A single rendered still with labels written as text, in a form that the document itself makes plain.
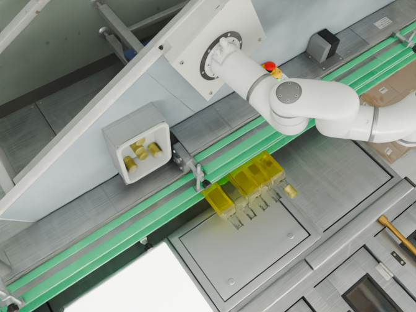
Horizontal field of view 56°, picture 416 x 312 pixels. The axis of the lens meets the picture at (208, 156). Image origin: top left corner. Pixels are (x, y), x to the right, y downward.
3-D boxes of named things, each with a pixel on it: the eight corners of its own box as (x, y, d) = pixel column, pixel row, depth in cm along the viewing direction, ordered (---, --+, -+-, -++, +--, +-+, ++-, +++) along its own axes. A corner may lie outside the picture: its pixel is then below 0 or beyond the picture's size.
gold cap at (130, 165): (126, 172, 127) (119, 162, 128) (132, 173, 130) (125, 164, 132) (134, 164, 126) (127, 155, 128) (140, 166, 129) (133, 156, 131)
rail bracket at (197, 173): (182, 176, 139) (203, 203, 134) (181, 151, 124) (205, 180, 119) (190, 172, 140) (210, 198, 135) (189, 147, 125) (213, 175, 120)
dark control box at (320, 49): (304, 51, 157) (320, 63, 153) (310, 35, 150) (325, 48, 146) (319, 42, 159) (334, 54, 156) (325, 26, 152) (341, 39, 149)
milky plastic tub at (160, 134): (114, 167, 132) (127, 186, 128) (101, 129, 112) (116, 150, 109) (158, 142, 137) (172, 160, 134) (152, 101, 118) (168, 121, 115)
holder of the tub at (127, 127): (116, 173, 136) (128, 190, 133) (101, 128, 113) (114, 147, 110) (158, 149, 142) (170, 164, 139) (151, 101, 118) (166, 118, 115)
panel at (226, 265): (59, 311, 133) (109, 407, 119) (57, 309, 130) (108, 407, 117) (262, 174, 162) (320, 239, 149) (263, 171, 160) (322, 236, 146)
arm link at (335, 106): (366, 148, 97) (377, 121, 82) (269, 135, 104) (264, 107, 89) (370, 114, 99) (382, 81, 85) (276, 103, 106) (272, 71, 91)
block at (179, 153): (171, 160, 140) (182, 174, 137) (170, 146, 132) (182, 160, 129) (179, 155, 141) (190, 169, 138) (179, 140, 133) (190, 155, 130)
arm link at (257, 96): (249, 110, 109) (291, 147, 103) (242, 86, 97) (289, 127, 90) (273, 86, 110) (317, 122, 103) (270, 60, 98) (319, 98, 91)
